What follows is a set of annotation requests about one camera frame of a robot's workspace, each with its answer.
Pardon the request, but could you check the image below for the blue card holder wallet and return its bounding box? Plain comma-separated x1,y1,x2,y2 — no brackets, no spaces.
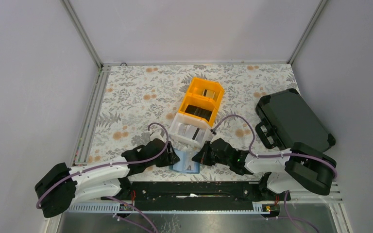
170,150,200,174

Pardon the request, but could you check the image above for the credit card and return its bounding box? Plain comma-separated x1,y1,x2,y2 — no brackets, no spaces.
180,162,196,173

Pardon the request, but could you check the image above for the white card storage bin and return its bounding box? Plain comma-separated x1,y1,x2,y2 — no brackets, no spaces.
169,113,213,149

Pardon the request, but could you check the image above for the yellow card storage bin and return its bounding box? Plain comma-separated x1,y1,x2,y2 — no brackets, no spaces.
178,77,225,127

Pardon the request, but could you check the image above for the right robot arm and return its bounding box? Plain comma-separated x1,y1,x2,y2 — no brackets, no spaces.
192,138,337,200

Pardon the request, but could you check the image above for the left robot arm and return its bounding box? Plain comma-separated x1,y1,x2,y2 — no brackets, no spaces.
34,139,180,218

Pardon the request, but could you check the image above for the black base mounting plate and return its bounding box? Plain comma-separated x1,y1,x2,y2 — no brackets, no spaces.
114,181,291,211

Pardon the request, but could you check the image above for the black hard case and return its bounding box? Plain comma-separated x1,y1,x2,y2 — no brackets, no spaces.
255,88,336,152

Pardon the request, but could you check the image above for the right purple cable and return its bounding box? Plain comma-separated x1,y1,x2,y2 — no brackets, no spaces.
210,114,339,179

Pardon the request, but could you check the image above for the purple cable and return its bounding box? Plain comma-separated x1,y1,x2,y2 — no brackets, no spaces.
210,114,339,179
35,122,170,210

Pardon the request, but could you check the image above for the slotted aluminium cable rail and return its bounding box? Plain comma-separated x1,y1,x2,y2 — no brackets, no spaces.
67,202,134,214

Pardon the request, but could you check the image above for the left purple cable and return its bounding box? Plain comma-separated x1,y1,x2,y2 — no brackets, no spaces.
35,122,170,210

